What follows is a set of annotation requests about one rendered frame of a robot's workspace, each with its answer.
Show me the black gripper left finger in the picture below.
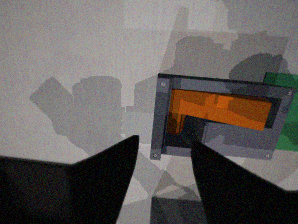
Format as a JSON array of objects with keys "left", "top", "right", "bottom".
[{"left": 0, "top": 135, "right": 139, "bottom": 224}]

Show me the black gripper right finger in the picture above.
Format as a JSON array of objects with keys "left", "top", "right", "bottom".
[{"left": 191, "top": 141, "right": 298, "bottom": 224}]

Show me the orange l-shaped part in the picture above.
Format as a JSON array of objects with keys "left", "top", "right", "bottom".
[{"left": 166, "top": 88, "right": 272, "bottom": 135}]

